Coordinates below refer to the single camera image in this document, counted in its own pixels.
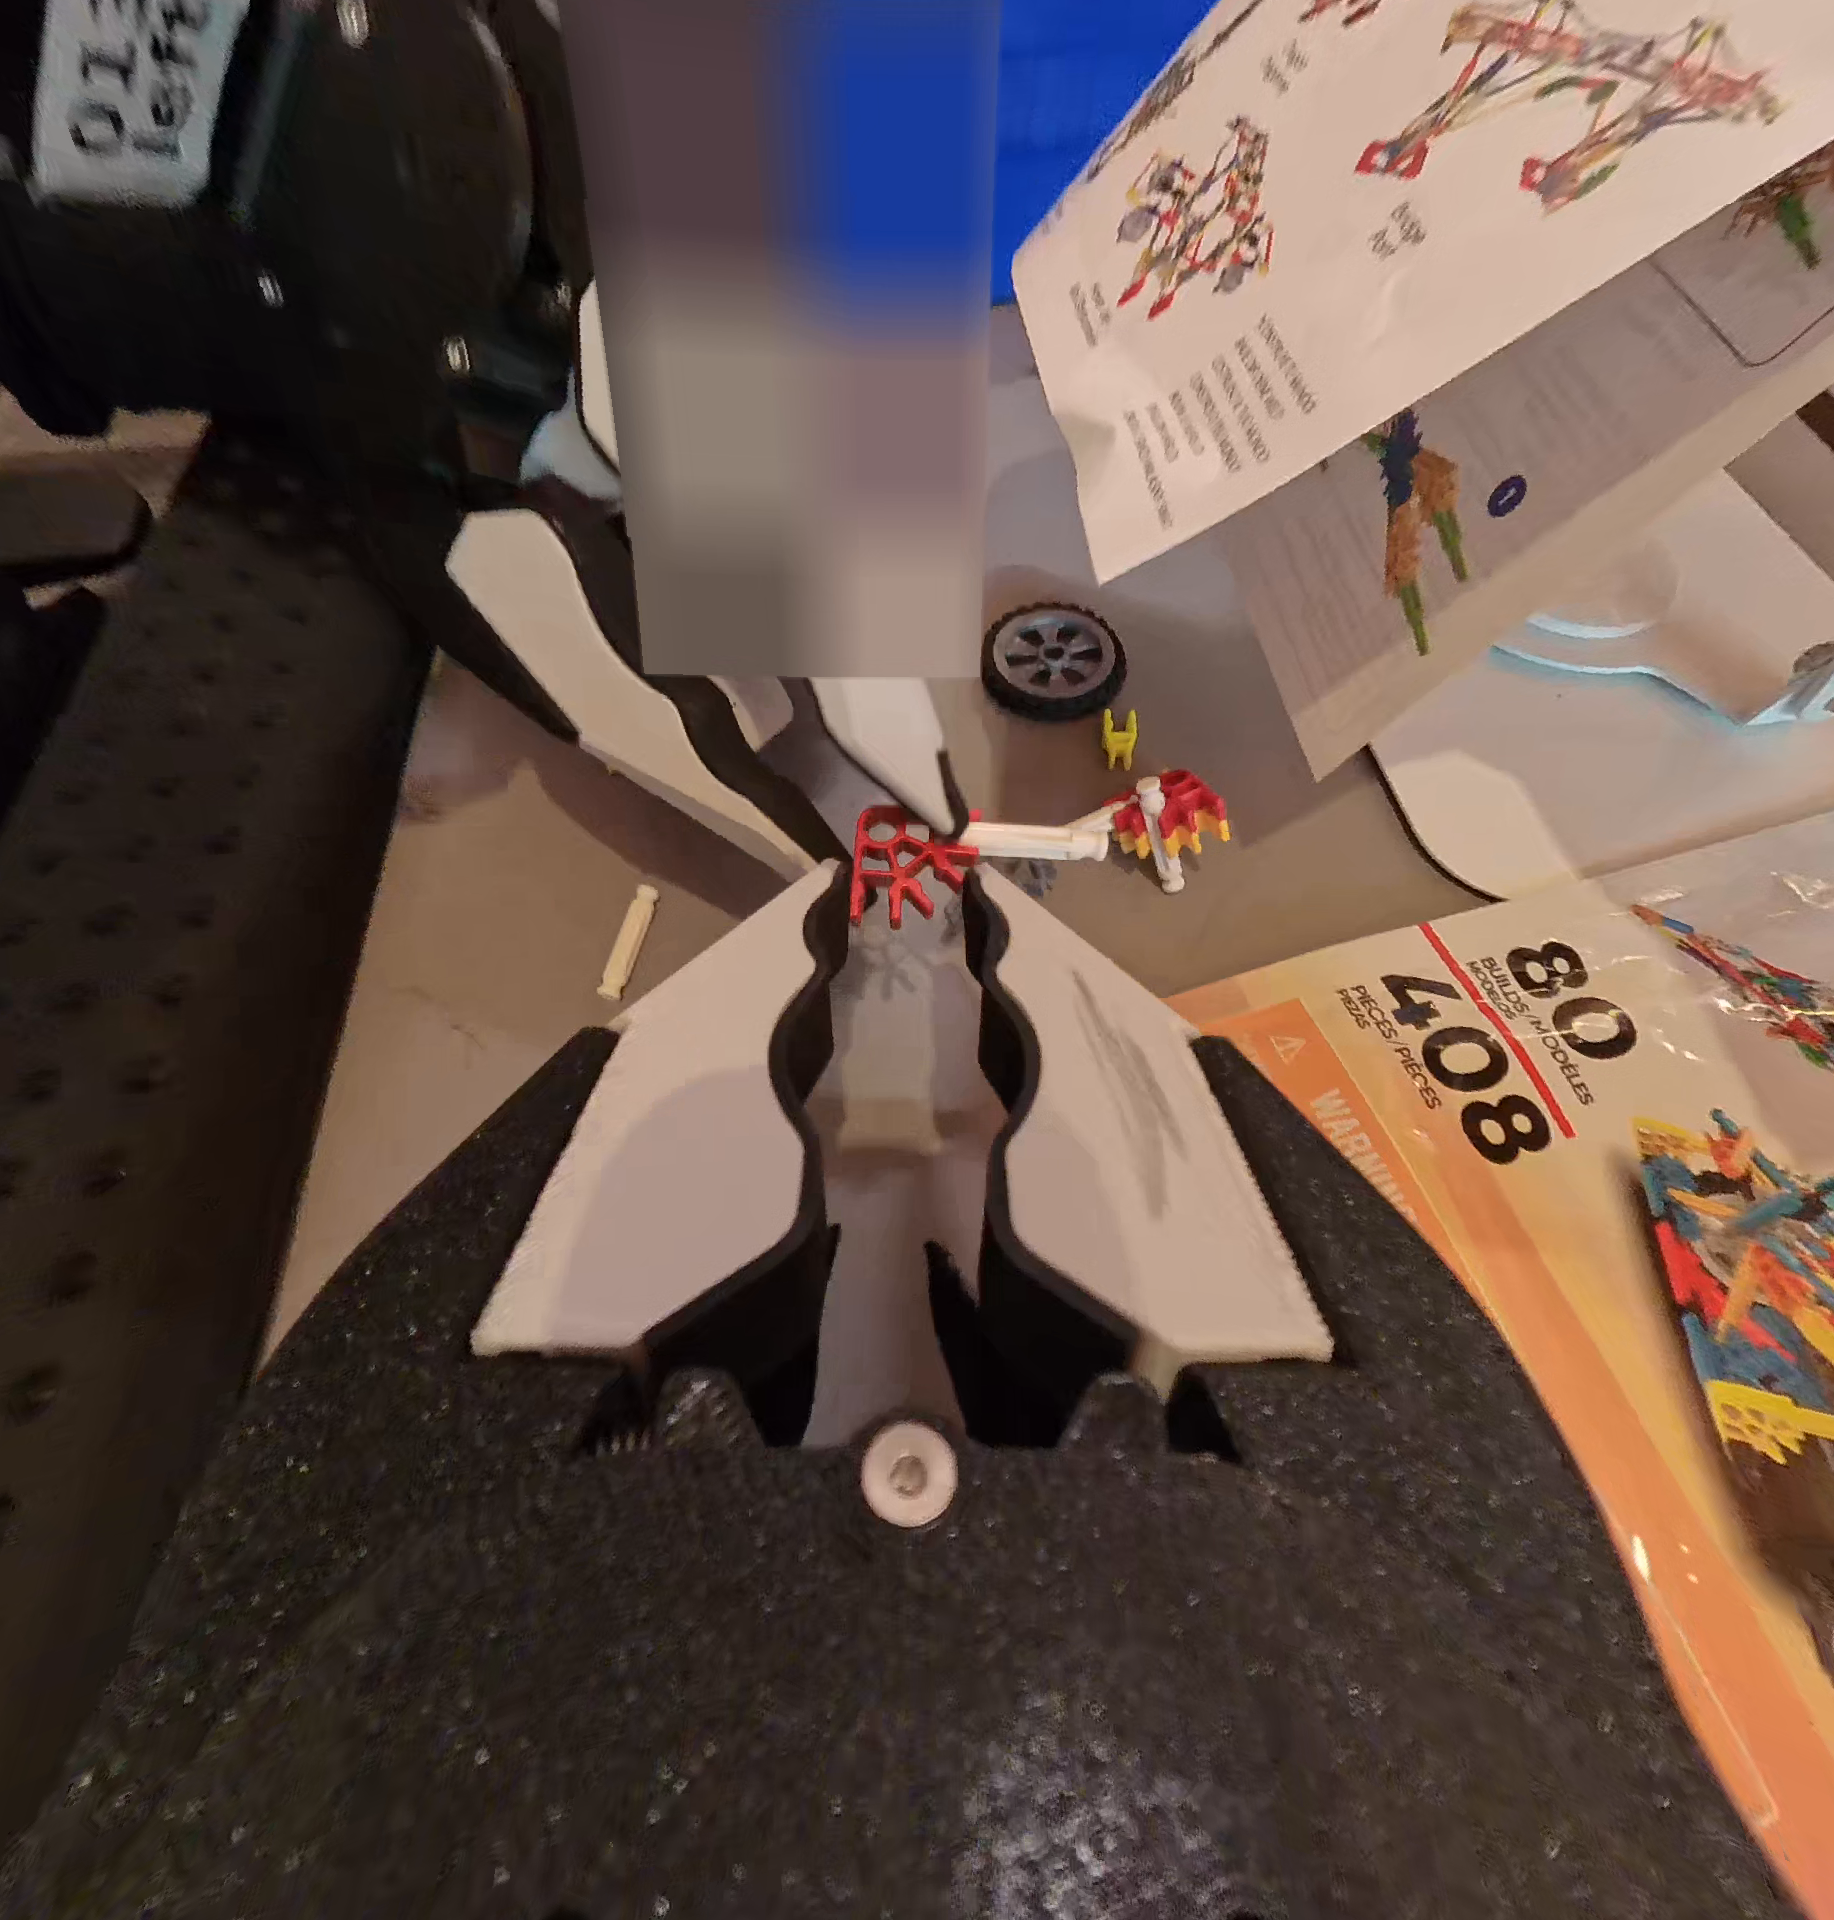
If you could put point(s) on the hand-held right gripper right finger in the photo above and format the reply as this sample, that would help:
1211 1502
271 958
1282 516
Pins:
1157 1185

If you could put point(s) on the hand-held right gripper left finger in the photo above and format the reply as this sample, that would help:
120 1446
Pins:
662 1170

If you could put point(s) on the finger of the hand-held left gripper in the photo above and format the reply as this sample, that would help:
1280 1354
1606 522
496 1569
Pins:
857 720
558 630

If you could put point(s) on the red plastic fan connector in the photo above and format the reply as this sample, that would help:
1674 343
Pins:
903 861

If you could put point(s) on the grey toy wheel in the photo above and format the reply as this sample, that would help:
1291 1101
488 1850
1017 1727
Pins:
1053 660

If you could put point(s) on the short white plastic rod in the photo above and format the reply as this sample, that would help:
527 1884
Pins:
629 941

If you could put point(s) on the small yellow plastic clip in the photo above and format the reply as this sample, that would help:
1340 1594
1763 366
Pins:
1121 739

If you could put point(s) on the orange toy set box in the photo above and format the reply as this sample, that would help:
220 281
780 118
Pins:
1457 1276

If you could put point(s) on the small red yellow connector assembly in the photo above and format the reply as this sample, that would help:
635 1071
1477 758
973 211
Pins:
1157 825

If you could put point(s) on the white rounded board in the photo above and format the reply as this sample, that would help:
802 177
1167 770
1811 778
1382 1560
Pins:
1607 796

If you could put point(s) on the blue plastic bin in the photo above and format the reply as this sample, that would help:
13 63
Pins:
1098 120

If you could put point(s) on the clear bag of plastic pieces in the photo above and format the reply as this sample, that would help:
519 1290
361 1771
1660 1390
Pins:
1787 960

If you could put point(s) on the model overview paper sheet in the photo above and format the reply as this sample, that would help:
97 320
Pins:
1382 255

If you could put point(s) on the pale blue plastic device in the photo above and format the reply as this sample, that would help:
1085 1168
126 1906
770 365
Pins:
1683 666

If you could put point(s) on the white booklet with purple dot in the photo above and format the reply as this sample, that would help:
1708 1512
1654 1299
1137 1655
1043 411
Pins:
1578 541

